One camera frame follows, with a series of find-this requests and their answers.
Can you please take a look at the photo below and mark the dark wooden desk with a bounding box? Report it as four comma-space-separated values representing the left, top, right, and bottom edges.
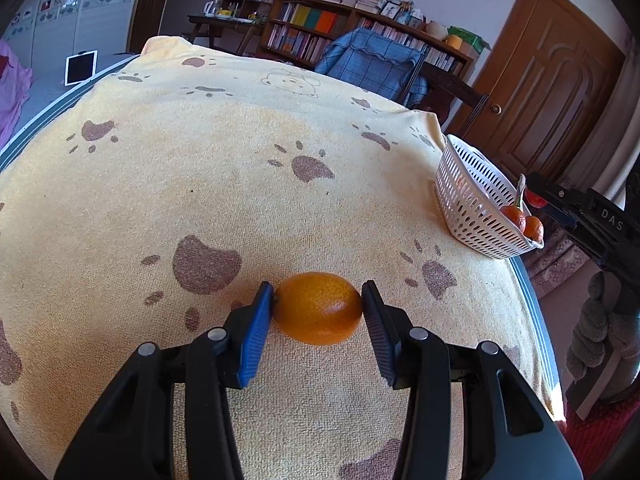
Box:
187, 12, 266, 56

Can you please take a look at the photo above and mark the dark wooden chair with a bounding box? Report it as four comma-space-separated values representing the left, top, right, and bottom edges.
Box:
420, 62, 491, 136

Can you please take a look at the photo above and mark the grey-rimmed table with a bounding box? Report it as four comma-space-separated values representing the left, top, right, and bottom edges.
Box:
0, 54, 568, 423

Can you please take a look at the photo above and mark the pink bedding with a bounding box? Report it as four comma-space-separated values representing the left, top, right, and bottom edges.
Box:
0, 40, 35, 151

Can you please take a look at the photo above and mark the brown wooden door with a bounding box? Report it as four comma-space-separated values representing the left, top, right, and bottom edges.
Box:
445, 0, 628, 186

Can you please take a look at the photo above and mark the bare orange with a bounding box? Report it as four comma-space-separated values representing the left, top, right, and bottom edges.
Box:
272, 271, 363, 346

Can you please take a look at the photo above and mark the wooden bookshelf with books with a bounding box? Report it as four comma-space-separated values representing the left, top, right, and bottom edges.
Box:
260, 0, 493, 76

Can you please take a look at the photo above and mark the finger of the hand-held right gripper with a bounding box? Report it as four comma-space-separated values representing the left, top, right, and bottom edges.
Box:
527, 172, 579, 206
542, 201, 577, 227

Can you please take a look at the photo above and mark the white tablet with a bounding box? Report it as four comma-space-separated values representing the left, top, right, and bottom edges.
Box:
65, 50, 98, 86

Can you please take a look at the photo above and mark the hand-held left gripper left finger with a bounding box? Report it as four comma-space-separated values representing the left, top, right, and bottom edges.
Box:
54, 281, 275, 480

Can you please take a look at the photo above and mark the person's right hand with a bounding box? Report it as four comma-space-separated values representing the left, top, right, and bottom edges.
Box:
565, 270, 626, 382

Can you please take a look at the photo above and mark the yellow paw-print blanket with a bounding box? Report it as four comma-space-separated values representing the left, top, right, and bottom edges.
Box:
0, 35, 563, 480

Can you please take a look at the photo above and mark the white plastic basket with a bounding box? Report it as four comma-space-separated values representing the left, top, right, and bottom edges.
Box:
434, 134, 546, 260

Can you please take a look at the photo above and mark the green package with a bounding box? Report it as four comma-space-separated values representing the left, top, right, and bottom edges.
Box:
447, 26, 486, 52

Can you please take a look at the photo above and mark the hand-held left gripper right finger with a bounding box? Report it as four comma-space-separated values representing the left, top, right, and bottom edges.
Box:
361, 280, 583, 480

